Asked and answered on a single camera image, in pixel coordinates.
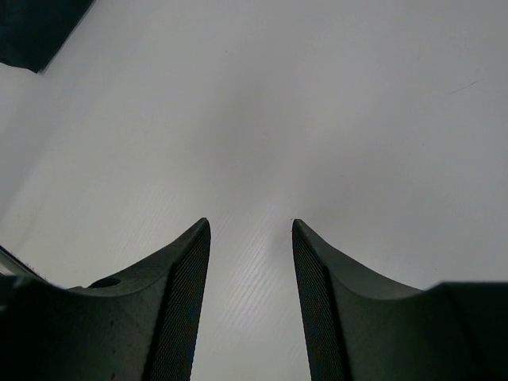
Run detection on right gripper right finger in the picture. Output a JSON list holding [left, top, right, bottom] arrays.
[[292, 220, 507, 380]]

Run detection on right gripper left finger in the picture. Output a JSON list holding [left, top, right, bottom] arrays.
[[1, 218, 210, 380]]

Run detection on navy blue shorts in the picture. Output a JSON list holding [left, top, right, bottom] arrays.
[[1, 0, 93, 74]]

